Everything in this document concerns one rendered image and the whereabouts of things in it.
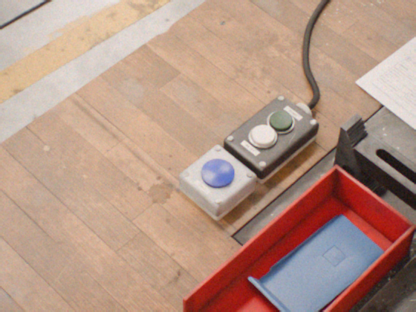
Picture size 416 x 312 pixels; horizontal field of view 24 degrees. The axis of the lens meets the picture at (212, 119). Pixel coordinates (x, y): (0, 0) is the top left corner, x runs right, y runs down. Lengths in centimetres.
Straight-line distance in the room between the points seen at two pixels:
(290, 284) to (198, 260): 11
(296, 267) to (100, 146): 29
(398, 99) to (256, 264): 31
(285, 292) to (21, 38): 162
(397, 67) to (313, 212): 27
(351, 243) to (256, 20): 38
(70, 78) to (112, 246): 138
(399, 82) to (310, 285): 34
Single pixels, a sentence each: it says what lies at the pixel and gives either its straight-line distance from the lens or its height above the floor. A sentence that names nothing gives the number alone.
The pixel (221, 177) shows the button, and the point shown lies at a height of 94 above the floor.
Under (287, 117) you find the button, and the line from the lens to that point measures 123.
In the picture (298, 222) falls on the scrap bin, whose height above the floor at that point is 91.
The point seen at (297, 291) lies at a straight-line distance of 113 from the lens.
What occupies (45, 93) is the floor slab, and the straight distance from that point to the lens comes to 250.
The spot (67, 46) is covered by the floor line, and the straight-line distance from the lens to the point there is 259.
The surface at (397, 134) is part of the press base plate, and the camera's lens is 129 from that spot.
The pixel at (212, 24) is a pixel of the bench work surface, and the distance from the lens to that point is 139.
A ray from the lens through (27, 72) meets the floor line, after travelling 255.
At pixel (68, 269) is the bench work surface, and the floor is 90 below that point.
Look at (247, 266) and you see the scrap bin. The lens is 114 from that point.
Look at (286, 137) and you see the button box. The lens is 122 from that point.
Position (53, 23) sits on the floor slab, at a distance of 266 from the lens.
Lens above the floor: 190
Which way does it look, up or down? 52 degrees down
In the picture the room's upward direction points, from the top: 2 degrees clockwise
